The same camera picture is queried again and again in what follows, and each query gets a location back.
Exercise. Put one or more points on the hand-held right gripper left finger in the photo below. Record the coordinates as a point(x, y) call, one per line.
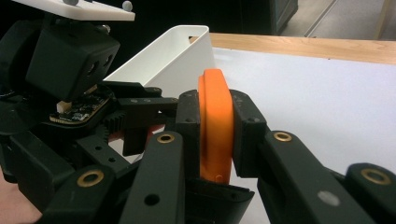
point(188, 137)

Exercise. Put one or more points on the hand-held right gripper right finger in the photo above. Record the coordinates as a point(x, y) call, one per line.
point(249, 137)

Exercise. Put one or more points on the orange phone case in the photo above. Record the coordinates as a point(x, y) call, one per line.
point(216, 124)

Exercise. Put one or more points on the white plastic container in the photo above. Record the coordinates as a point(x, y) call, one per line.
point(174, 62)

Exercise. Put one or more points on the white table sheet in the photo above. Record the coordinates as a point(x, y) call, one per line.
point(327, 109)

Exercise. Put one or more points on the dark cabinet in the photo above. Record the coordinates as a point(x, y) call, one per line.
point(283, 15)

